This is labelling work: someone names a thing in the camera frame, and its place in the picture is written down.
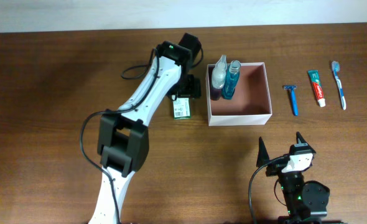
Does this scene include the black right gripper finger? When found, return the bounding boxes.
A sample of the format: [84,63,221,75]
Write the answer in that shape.
[295,131,308,146]
[256,137,270,168]

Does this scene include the green white soap bar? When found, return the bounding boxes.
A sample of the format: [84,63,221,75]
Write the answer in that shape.
[173,98,191,119]

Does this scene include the clear bottle purple liquid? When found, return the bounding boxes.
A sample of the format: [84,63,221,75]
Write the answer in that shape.
[210,55,227,101]

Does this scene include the blue mouthwash bottle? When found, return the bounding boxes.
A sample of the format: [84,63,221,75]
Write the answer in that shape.
[222,60,241,100]

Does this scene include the green red toothpaste tube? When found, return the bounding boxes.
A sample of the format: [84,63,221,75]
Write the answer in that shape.
[307,70,326,107]

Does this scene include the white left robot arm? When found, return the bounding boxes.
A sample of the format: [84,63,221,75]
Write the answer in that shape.
[84,33,203,223]

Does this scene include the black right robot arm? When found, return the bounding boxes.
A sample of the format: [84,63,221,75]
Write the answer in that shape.
[256,132,330,223]

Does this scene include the white cardboard box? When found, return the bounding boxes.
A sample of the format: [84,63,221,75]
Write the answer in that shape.
[205,62,272,126]

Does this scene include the blue disposable razor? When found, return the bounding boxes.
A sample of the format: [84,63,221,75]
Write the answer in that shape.
[283,85,299,116]

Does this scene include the blue white toothbrush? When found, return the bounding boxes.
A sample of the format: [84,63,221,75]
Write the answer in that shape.
[331,61,346,110]

